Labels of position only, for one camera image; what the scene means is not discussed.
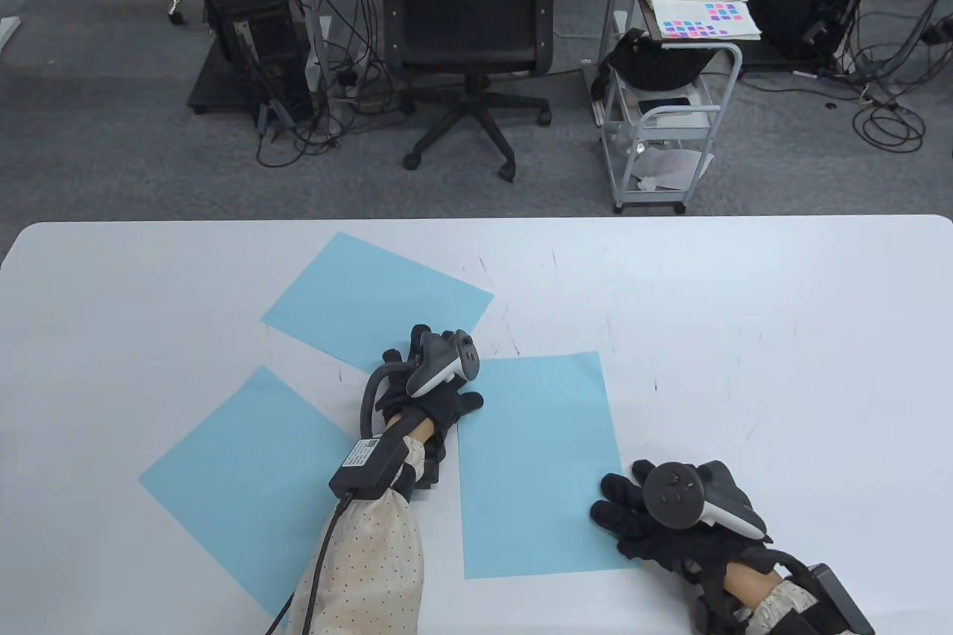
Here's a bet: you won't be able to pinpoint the grey and white tracking controller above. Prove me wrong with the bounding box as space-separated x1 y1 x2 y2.
644 460 773 543
361 329 482 440

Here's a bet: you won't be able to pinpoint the person's left forearm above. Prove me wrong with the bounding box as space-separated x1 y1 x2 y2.
287 418 440 635

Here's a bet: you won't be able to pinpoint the light blue paper sheet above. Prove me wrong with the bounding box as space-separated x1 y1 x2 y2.
456 351 643 581
262 232 494 373
139 367 366 619

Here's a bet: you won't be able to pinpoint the black wrist box cable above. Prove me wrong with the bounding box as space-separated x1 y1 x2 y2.
264 494 354 635

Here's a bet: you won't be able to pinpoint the tangle of black cables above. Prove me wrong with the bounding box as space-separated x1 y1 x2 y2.
253 0 403 168

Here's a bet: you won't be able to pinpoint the person's right hand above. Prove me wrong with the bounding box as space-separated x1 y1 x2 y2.
590 460 779 591

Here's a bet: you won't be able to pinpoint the black glove sensor module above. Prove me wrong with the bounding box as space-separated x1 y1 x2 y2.
406 438 447 493
691 575 749 635

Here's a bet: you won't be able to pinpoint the crumpled white paper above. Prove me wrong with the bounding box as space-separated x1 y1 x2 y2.
633 147 714 193

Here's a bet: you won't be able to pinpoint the black wrist camera box with label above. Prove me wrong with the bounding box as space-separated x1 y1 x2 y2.
330 434 418 498

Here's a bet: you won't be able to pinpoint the black computer tower on stand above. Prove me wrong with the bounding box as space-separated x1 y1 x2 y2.
186 0 315 124

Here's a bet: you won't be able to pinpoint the person's left hand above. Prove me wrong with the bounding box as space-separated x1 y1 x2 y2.
376 325 485 442

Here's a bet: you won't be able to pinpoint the coiled black floor cables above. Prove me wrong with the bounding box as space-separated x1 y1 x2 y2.
745 0 953 153

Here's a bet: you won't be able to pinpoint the sheet with coloured squares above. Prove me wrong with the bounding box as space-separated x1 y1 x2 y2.
646 0 763 42

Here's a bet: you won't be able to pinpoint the white rolling cart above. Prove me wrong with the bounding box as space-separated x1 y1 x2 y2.
593 10 744 214

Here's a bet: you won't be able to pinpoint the black bag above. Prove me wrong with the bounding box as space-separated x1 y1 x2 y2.
602 28 708 91

